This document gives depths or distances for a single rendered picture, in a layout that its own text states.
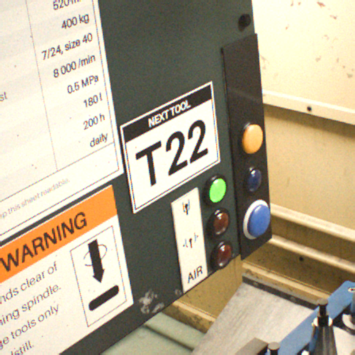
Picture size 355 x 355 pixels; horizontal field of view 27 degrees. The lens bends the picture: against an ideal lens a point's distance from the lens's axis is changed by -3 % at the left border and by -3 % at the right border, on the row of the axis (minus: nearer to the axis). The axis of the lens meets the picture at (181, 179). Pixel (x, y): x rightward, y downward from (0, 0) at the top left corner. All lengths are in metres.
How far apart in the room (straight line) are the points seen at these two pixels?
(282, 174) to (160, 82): 1.11
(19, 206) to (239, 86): 0.22
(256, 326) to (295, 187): 0.37
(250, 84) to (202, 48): 0.07
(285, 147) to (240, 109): 0.99
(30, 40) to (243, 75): 0.22
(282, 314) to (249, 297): 0.11
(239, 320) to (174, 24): 1.34
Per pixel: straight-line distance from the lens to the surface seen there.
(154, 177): 0.57
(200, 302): 2.08
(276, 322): 1.79
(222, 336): 1.82
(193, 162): 0.59
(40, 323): 0.53
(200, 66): 0.58
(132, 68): 0.53
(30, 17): 0.47
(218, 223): 0.63
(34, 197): 0.49
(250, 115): 0.64
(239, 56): 0.61
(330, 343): 1.05
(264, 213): 0.68
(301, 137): 1.57
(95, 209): 0.53
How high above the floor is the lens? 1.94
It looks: 27 degrees down
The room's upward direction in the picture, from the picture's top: 7 degrees counter-clockwise
